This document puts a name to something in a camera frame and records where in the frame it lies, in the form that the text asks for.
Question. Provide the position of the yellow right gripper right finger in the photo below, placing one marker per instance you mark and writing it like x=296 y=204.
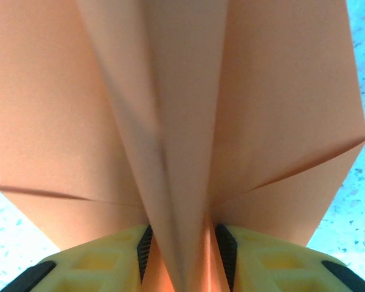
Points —
x=276 y=264

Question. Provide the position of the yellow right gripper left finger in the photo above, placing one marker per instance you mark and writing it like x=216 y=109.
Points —
x=94 y=264

